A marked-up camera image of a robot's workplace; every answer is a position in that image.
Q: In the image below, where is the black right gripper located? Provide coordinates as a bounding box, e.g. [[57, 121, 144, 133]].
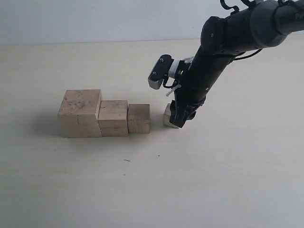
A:
[[169, 51, 233, 128]]

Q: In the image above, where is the smallest wooden cube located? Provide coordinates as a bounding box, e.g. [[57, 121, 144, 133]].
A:
[[163, 103, 179, 129]]

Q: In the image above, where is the third largest wooden cube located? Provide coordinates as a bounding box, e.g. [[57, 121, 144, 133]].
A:
[[127, 104, 151, 134]]

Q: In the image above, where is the second largest wooden cube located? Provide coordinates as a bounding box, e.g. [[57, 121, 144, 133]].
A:
[[98, 100, 129, 137]]

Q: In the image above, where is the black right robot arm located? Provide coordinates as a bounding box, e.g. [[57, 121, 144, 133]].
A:
[[170, 0, 304, 128]]

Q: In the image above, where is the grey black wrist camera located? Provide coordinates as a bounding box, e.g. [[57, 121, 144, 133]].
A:
[[148, 54, 179, 90]]

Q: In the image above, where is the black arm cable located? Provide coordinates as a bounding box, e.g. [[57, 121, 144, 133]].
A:
[[218, 0, 264, 60]]

